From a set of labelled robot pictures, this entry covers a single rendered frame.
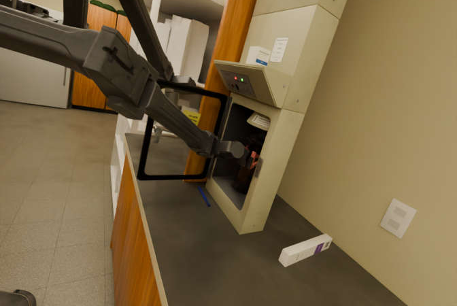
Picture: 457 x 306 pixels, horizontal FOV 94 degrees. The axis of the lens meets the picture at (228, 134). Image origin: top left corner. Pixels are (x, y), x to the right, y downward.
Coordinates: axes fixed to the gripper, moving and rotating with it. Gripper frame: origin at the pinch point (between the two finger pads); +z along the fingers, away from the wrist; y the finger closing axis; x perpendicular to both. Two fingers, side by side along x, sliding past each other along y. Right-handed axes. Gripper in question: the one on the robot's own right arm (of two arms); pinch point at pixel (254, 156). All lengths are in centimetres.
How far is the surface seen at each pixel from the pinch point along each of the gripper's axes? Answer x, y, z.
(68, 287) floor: 121, 63, -46
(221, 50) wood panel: -36.4, 21.1, -17.9
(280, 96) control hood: -24.7, -15.9, -14.5
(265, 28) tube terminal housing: -46.8, 4.2, -12.8
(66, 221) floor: 120, 126, -51
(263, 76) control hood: -28.0, -14.5, -22.3
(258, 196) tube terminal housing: 9.4, -15.4, -6.6
